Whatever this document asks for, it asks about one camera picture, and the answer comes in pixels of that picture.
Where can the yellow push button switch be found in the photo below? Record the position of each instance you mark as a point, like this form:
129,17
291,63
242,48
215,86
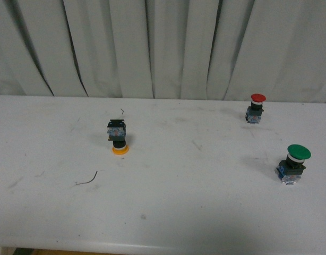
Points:
116,130

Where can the white pleated curtain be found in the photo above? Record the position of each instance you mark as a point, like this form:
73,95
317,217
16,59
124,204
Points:
208,50

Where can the red push button switch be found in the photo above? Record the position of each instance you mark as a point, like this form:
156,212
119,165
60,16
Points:
254,111

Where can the long thin wire scrap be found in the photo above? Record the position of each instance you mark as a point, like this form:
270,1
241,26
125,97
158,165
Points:
89,181

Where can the green push button switch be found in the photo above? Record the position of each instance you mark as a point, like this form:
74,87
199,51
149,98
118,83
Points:
290,170

